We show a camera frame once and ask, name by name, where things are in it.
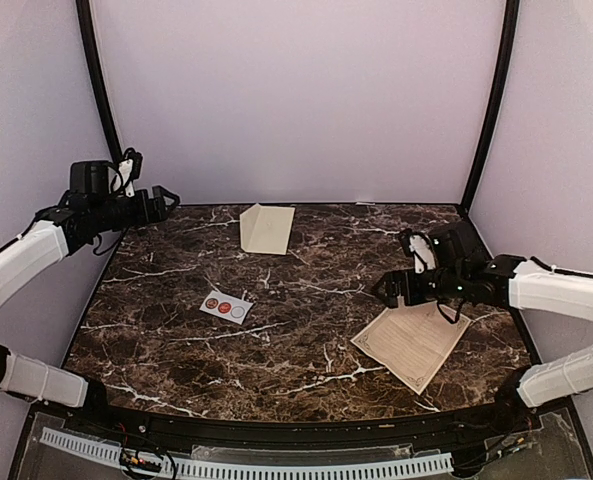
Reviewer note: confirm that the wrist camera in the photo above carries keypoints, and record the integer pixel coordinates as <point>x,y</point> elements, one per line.
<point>129,170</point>
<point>418,246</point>

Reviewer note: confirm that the black left frame post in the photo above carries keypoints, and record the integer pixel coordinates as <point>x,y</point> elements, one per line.
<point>92,57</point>

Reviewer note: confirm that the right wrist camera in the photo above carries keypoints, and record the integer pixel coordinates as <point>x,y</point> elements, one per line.
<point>418,246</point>

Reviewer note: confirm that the white sticker sheet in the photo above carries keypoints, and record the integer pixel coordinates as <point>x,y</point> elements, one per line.
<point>226,307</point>

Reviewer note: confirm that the black right frame post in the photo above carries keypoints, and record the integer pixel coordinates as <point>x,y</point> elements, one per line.
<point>501,70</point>

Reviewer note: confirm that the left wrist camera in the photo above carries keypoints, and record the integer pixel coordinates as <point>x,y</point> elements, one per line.
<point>129,170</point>

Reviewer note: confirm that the cream paper envelope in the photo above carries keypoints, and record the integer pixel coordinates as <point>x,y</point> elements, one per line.
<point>266,229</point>

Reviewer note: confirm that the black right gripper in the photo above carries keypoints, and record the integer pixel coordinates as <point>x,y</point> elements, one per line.
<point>393,278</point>

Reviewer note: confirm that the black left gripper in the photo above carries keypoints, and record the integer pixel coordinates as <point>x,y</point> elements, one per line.
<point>159,214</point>

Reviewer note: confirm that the black front rail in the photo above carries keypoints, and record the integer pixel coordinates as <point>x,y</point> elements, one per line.
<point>458,429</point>

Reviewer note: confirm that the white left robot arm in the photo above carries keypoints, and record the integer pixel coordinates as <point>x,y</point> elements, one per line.
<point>100,198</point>

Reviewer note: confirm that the black frame post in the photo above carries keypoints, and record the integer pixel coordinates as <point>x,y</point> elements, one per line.
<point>92,57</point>
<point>501,70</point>

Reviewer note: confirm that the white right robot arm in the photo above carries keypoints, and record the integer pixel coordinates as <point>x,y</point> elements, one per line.
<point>449,263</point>

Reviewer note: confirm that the printed paper letter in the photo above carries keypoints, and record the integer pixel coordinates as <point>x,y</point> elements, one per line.
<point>413,343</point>

